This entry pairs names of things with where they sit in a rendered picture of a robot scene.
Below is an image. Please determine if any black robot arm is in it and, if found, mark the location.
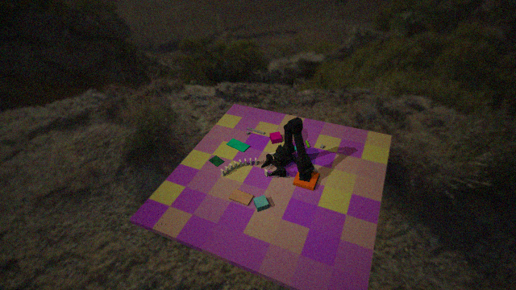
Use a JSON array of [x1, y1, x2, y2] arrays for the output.
[[273, 117, 314, 182]]

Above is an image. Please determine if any magenta rectangular block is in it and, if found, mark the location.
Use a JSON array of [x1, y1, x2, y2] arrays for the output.
[[270, 132, 282, 144]]

